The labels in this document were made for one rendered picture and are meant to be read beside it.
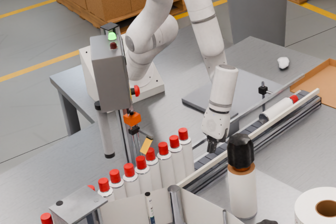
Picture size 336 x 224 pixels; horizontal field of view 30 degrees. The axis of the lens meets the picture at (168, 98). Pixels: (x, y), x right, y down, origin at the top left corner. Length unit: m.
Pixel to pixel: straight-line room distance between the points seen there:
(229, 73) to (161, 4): 0.37
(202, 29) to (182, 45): 1.20
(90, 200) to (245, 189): 0.51
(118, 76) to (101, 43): 0.13
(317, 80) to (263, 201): 0.92
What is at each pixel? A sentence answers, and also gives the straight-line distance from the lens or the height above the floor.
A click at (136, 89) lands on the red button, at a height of 1.34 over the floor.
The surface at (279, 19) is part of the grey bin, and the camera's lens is 4.68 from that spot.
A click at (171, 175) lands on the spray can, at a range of 2.20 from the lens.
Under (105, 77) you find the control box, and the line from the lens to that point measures 1.92.
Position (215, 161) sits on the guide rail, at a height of 0.91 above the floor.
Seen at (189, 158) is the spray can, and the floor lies 0.97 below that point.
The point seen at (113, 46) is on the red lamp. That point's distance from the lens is 1.92.
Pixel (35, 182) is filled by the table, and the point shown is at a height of 0.83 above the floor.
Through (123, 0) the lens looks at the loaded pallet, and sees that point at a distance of 5.55.
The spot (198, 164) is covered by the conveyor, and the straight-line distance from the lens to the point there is 2.37.
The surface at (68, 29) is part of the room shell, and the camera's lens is 5.86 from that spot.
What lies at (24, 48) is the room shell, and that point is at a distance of 5.67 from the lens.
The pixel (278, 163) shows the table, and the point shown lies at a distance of 2.44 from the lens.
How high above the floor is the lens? 2.31
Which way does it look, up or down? 31 degrees down
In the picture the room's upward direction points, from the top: 7 degrees counter-clockwise
